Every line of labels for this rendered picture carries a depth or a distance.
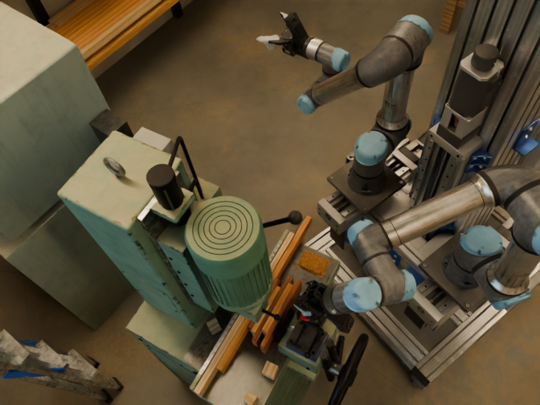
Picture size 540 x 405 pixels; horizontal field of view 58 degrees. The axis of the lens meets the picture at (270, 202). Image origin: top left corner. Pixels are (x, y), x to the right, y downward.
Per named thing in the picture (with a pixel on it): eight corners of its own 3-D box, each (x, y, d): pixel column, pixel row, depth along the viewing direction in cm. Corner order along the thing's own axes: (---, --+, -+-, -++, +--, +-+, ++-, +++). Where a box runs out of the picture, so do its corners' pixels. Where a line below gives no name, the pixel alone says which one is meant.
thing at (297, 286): (265, 353, 152) (263, 348, 146) (261, 352, 152) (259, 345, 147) (301, 288, 162) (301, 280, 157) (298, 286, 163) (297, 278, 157)
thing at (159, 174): (181, 235, 114) (161, 195, 99) (154, 221, 116) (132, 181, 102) (200, 208, 117) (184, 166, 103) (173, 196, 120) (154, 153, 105)
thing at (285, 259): (223, 374, 150) (221, 370, 146) (218, 370, 150) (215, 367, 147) (312, 222, 175) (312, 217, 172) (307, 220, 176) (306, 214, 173)
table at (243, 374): (280, 449, 143) (280, 447, 138) (196, 396, 153) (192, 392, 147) (365, 279, 169) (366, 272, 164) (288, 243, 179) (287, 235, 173)
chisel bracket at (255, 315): (258, 325, 148) (255, 316, 141) (219, 304, 153) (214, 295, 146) (270, 304, 151) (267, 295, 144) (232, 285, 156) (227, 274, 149)
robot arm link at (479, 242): (478, 235, 166) (490, 214, 154) (501, 269, 158) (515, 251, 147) (446, 247, 164) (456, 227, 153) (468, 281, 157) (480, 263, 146)
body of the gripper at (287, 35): (280, 51, 187) (306, 63, 182) (277, 34, 179) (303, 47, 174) (292, 38, 189) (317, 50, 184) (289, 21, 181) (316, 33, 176)
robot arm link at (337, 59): (339, 79, 175) (340, 60, 168) (314, 67, 179) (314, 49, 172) (351, 66, 178) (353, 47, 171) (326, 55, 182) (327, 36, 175)
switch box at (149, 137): (173, 190, 136) (157, 155, 123) (145, 177, 140) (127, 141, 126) (186, 174, 139) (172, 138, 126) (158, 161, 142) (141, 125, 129)
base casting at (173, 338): (267, 418, 160) (265, 413, 152) (132, 336, 178) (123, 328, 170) (328, 302, 179) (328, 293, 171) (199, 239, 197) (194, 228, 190)
